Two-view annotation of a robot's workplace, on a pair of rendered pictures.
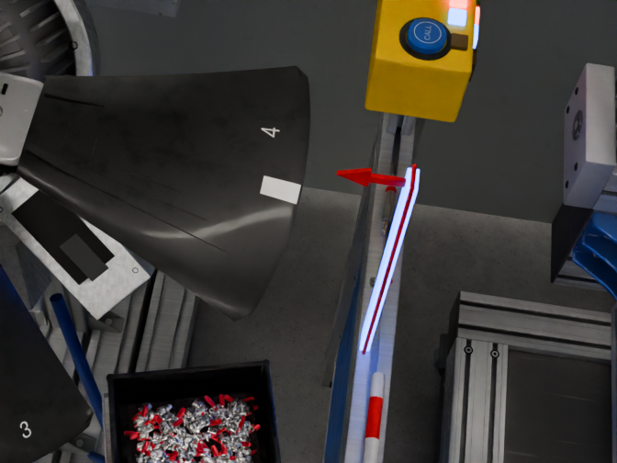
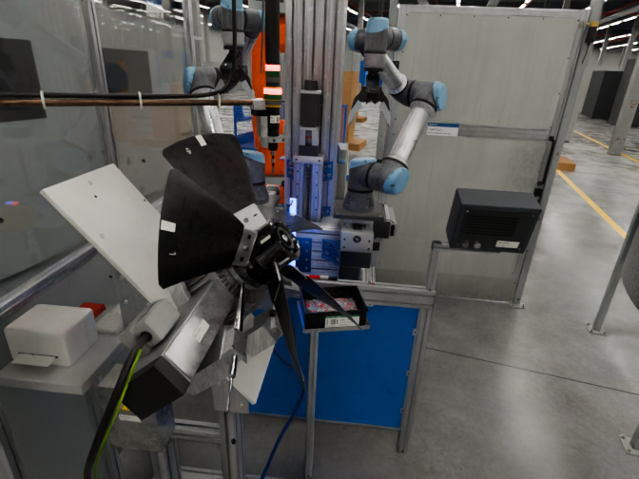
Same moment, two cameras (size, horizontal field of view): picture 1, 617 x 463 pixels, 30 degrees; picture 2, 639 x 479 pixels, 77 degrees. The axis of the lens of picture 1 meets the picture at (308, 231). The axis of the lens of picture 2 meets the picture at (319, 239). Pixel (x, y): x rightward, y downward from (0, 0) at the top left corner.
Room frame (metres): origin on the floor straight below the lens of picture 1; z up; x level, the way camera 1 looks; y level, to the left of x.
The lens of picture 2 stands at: (0.30, 1.28, 1.62)
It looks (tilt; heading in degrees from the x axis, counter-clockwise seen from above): 23 degrees down; 275
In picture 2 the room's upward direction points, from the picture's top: 3 degrees clockwise
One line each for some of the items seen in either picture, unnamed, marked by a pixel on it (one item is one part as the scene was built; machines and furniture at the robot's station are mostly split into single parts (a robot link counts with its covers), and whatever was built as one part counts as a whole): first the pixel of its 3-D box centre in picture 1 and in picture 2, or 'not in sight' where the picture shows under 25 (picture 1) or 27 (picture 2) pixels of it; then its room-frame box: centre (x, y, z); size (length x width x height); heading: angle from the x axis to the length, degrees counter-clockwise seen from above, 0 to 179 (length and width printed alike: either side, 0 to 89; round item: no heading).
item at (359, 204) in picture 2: not in sight; (359, 197); (0.29, -0.48, 1.09); 0.15 x 0.15 x 0.10
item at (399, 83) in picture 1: (420, 37); not in sight; (0.83, -0.09, 1.02); 0.16 x 0.10 x 0.11; 1
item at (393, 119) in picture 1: (407, 93); not in sight; (0.83, -0.09, 0.92); 0.03 x 0.03 x 0.12; 1
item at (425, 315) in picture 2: not in sight; (413, 384); (0.00, -0.10, 0.39); 0.04 x 0.04 x 0.78; 1
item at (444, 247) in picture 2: not in sight; (465, 248); (-0.10, -0.10, 1.04); 0.24 x 0.03 x 0.03; 1
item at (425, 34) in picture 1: (426, 37); not in sight; (0.78, -0.09, 1.08); 0.04 x 0.04 x 0.02
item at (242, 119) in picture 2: not in sight; (267, 126); (2.23, -6.92, 0.49); 1.27 x 0.88 x 0.98; 79
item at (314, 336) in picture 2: not in sight; (310, 404); (0.42, 0.09, 0.40); 0.03 x 0.03 x 0.80; 16
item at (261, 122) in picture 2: not in sight; (269, 120); (0.54, 0.28, 1.50); 0.09 x 0.07 x 0.10; 36
